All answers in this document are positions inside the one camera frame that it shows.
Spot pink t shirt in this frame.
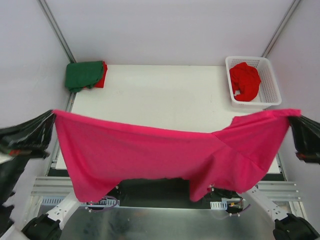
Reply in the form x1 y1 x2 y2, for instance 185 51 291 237
54 109 301 202

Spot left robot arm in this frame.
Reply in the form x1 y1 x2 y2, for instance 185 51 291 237
0 110 81 240

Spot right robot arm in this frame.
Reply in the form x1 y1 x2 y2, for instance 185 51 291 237
218 115 320 240

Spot white plastic laundry basket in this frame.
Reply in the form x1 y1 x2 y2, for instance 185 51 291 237
225 56 282 110

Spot folded green t shirt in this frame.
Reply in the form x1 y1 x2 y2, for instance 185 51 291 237
64 60 105 93

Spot red t shirt in basket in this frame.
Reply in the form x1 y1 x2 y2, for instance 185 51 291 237
229 62 261 102

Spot folded red t shirt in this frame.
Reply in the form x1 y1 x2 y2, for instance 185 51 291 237
93 61 108 89

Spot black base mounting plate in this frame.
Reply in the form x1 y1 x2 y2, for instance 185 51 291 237
101 178 240 210

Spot left white cable duct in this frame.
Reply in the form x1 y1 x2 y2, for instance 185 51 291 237
41 196 120 208

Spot white cable duct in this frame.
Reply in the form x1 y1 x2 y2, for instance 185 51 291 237
41 196 120 208
209 198 243 211

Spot right white cable duct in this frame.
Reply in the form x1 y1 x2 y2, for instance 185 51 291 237
209 198 243 211

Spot right aluminium corner post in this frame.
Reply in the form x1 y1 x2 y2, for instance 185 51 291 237
261 0 303 58

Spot aluminium corner post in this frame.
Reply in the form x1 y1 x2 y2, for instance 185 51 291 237
261 0 303 58
37 0 77 63

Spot left aluminium corner post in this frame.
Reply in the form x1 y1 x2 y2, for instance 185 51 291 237
37 0 77 63

